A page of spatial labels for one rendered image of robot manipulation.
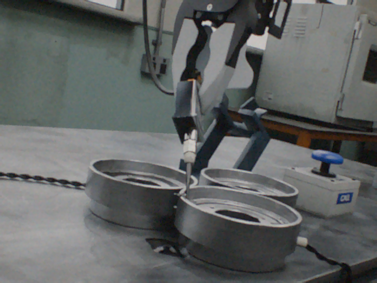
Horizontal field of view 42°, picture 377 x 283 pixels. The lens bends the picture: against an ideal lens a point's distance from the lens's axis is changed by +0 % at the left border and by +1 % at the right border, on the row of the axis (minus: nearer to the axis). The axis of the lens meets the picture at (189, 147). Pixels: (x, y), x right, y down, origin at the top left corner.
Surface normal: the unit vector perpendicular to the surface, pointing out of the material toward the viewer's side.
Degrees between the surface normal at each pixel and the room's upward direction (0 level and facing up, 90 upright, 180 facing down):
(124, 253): 0
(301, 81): 90
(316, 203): 90
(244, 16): 83
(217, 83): 105
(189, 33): 82
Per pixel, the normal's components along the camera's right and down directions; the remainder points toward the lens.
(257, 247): 0.22, 0.19
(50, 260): 0.18, -0.97
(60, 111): 0.70, 0.24
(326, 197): -0.69, -0.02
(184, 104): -0.21, -0.60
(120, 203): -0.22, 0.11
